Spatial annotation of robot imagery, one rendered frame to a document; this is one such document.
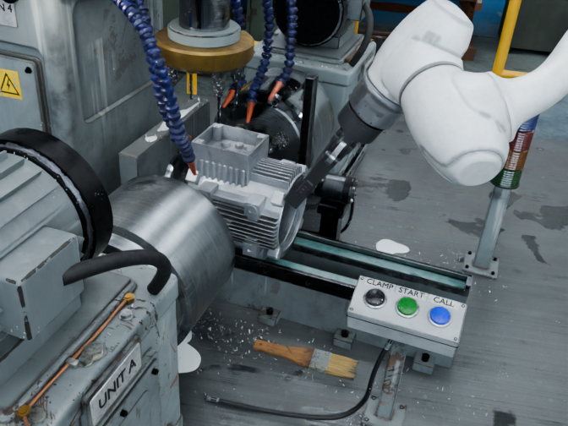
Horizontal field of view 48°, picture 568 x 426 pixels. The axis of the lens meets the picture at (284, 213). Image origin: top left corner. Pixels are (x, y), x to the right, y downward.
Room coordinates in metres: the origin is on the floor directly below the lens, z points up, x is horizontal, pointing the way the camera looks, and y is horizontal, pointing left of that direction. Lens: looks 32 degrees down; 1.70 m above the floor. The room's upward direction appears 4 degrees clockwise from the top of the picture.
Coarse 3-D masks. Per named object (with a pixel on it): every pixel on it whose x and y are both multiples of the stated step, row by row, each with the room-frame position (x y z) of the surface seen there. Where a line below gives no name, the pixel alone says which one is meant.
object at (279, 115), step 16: (272, 80) 1.40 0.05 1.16; (288, 80) 1.41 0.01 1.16; (304, 80) 1.44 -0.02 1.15; (240, 96) 1.35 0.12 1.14; (288, 96) 1.33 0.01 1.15; (320, 96) 1.43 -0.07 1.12; (224, 112) 1.36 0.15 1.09; (240, 112) 1.34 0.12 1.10; (256, 112) 1.33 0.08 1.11; (272, 112) 1.32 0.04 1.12; (288, 112) 1.31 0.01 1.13; (320, 112) 1.38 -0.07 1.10; (256, 128) 1.33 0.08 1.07; (272, 128) 1.32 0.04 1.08; (288, 128) 1.31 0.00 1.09; (320, 128) 1.35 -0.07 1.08; (272, 144) 1.28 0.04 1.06; (288, 144) 1.30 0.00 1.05; (320, 144) 1.35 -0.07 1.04; (288, 160) 1.30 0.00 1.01
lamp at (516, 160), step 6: (510, 150) 1.22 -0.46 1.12; (528, 150) 1.24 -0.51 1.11; (510, 156) 1.22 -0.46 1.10; (516, 156) 1.22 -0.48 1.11; (522, 156) 1.22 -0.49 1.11; (510, 162) 1.22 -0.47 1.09; (516, 162) 1.22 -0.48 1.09; (522, 162) 1.22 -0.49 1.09; (510, 168) 1.22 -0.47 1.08; (516, 168) 1.22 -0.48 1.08
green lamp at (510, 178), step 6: (504, 168) 1.22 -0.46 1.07; (522, 168) 1.23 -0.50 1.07; (498, 174) 1.23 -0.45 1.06; (504, 174) 1.22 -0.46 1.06; (510, 174) 1.22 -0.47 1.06; (516, 174) 1.22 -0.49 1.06; (492, 180) 1.24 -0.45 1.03; (498, 180) 1.23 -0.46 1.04; (504, 180) 1.22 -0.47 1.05; (510, 180) 1.22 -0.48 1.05; (516, 180) 1.22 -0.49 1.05; (504, 186) 1.22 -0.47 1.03; (510, 186) 1.22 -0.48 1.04
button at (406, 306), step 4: (400, 300) 0.76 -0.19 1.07; (404, 300) 0.76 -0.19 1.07; (408, 300) 0.76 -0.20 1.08; (412, 300) 0.76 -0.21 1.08; (400, 304) 0.75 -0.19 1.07; (404, 304) 0.75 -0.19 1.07; (408, 304) 0.75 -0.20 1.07; (412, 304) 0.75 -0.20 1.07; (416, 304) 0.75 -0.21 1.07; (400, 308) 0.75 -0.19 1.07; (404, 308) 0.75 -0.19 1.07; (408, 308) 0.75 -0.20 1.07; (412, 308) 0.75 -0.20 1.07; (416, 308) 0.75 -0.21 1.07; (400, 312) 0.75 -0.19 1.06; (404, 312) 0.74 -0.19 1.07; (408, 312) 0.74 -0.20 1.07; (412, 312) 0.74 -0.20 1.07
